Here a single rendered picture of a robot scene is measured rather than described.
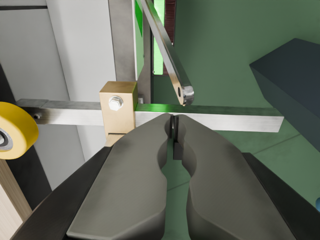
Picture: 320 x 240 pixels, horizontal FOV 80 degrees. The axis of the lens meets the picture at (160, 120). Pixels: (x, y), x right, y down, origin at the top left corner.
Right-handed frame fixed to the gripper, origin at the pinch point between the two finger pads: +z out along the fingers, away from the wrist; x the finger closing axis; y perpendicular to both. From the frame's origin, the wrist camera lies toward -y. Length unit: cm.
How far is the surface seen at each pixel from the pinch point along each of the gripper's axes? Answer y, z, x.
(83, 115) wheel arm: 9.5, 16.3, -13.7
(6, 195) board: 22.9, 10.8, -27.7
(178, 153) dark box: 78, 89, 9
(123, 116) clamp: 8.8, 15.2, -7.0
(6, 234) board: 35.5, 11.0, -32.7
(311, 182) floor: 113, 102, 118
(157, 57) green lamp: 3.2, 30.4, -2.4
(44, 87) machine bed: 10.1, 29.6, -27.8
